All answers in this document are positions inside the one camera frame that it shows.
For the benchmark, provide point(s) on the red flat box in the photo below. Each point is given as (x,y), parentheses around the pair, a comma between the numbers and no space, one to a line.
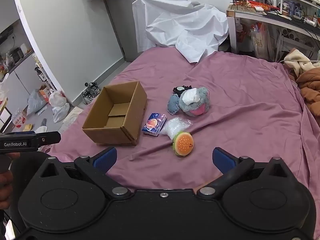
(265,5)

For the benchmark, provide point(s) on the blue tissue pack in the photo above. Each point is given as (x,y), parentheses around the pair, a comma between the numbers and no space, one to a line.
(154,125)

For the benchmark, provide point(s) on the black cloth with white patch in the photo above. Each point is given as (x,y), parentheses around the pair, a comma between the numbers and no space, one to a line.
(180,89)

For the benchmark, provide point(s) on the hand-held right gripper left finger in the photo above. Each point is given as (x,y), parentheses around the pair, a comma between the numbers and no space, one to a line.
(105,158)

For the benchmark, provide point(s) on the beige blanket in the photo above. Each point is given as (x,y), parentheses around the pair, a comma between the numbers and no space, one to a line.
(298,60)

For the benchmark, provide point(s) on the person's left hand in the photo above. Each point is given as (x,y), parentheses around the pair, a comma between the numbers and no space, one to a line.
(5,187)

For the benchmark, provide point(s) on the brown cardboard box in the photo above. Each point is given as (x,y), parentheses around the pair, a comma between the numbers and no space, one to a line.
(120,115)

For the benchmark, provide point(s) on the pink bed sheet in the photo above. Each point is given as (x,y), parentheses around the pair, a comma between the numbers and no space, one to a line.
(250,120)

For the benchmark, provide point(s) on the red and white carton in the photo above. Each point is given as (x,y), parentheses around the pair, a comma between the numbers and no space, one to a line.
(19,120)

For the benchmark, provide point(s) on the white desk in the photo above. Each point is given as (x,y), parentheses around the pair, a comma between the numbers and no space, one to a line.
(275,18)

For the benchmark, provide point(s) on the white plastic bag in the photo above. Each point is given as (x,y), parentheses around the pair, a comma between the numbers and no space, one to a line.
(58,105)

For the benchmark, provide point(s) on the white crumpled tissue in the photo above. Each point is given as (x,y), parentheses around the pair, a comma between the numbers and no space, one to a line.
(190,96)

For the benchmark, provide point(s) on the printed paper bag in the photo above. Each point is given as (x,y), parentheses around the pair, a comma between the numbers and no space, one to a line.
(261,42)

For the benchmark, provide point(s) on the clear plastic bag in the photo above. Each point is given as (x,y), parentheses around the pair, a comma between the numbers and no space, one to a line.
(175,126)

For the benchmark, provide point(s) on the white cloth cover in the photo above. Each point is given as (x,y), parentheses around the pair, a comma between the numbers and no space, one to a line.
(180,22)

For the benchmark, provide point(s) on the hamburger plush toy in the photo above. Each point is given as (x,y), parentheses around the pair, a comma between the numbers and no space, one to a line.
(183,144)

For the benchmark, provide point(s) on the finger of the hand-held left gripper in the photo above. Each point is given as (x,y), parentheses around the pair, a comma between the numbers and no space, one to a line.
(50,138)

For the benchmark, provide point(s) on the grey plush toy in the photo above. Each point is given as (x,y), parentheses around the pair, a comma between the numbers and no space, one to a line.
(197,107)

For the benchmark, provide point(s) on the grey plastic bag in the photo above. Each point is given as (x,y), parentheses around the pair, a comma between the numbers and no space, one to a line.
(36,102)

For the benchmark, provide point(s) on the brown blanket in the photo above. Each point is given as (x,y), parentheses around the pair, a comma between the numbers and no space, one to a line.
(311,90)

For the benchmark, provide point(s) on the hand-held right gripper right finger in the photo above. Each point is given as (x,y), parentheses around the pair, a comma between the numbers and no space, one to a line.
(223,158)

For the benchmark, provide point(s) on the grey door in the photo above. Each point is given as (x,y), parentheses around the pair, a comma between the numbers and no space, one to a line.
(117,25)

